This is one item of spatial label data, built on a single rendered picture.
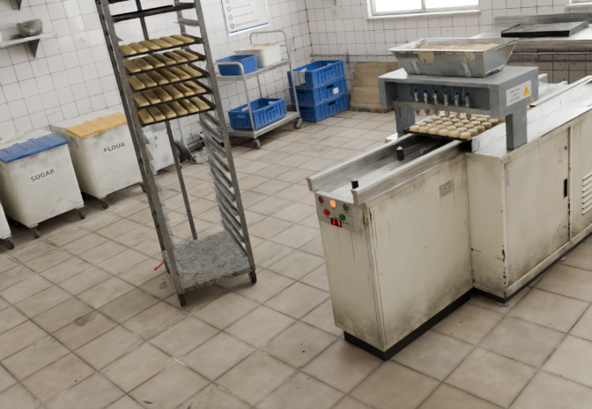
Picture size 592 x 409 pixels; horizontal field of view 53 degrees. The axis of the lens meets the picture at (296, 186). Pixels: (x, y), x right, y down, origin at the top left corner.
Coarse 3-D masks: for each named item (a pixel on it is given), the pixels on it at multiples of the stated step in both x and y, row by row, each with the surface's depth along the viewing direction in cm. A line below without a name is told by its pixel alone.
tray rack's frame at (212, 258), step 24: (96, 0) 343; (144, 24) 358; (120, 96) 363; (192, 240) 409; (216, 240) 403; (168, 264) 379; (192, 264) 374; (216, 264) 369; (240, 264) 363; (192, 288) 349
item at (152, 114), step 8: (168, 104) 353; (176, 104) 344; (184, 104) 341; (192, 104) 347; (200, 104) 335; (144, 112) 338; (152, 112) 334; (160, 112) 331; (168, 112) 327; (176, 112) 328; (184, 112) 322; (144, 120) 318; (152, 120) 317
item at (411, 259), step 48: (336, 192) 263; (384, 192) 254; (432, 192) 274; (336, 240) 273; (384, 240) 259; (432, 240) 281; (336, 288) 286; (384, 288) 265; (432, 288) 288; (384, 336) 272
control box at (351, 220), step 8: (320, 192) 266; (328, 200) 262; (336, 200) 257; (344, 200) 253; (352, 200) 252; (320, 208) 268; (328, 208) 264; (336, 208) 259; (352, 208) 250; (320, 216) 270; (328, 216) 266; (336, 216) 261; (344, 216) 256; (352, 216) 252; (336, 224) 263; (344, 224) 258; (352, 224) 254
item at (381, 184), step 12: (576, 84) 343; (552, 96) 329; (456, 144) 281; (468, 144) 287; (432, 156) 271; (444, 156) 277; (396, 168) 262; (408, 168) 262; (420, 168) 268; (384, 180) 254; (396, 180) 259; (360, 192) 246; (372, 192) 250
